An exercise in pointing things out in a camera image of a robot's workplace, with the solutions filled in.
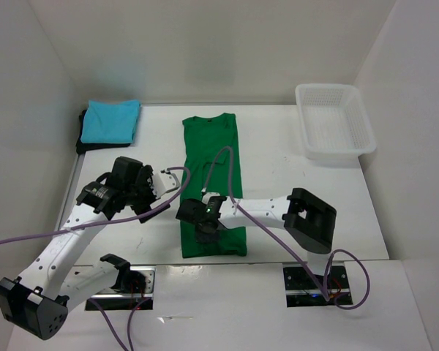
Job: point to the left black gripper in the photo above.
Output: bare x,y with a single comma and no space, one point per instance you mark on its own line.
145,178

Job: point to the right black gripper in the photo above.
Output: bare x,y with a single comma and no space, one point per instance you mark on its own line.
201,237

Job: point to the green t-shirt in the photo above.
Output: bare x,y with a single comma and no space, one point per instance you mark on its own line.
204,138

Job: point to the black t-shirt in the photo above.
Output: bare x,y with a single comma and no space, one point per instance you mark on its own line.
82,148

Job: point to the light blue t-shirt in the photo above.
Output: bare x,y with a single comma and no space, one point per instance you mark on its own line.
110,123

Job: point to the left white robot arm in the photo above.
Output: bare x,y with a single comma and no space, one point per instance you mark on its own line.
42,295

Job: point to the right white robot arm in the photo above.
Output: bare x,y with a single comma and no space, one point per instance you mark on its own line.
309,220

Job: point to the white plastic basket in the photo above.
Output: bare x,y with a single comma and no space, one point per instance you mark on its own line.
334,121

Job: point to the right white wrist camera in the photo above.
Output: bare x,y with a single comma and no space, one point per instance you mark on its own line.
206,196

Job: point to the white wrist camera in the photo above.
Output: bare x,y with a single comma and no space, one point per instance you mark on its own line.
206,196
163,183

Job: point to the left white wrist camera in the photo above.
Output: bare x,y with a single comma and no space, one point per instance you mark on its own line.
163,183

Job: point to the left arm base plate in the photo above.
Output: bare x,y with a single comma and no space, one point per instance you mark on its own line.
138,287

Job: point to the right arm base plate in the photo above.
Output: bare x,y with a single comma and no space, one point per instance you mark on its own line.
301,291

